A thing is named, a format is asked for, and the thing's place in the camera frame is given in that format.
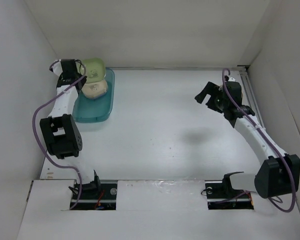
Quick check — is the beige panda plate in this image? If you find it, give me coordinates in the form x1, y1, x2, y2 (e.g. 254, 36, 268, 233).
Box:
81, 79, 108, 100

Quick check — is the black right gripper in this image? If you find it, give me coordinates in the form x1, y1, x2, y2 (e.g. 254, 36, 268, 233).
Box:
194, 81, 228, 114

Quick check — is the green panda plate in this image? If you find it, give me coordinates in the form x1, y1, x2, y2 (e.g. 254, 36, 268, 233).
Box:
81, 57, 106, 84

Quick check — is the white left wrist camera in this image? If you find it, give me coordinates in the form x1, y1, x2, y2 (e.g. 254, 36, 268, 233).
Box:
49, 59, 63, 76

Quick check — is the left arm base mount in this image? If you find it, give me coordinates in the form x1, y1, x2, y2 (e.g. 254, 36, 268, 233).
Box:
68, 172, 118, 211

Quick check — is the teal transparent plastic bin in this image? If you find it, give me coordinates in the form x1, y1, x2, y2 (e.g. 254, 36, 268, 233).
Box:
72, 67, 115, 123

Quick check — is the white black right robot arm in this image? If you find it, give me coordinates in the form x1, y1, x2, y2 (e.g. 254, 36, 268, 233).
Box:
195, 78, 300, 199

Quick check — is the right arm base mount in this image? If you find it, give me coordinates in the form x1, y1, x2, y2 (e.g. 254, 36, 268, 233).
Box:
201, 180, 254, 210

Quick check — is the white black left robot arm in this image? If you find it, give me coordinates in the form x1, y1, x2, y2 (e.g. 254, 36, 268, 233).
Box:
39, 59, 103, 199

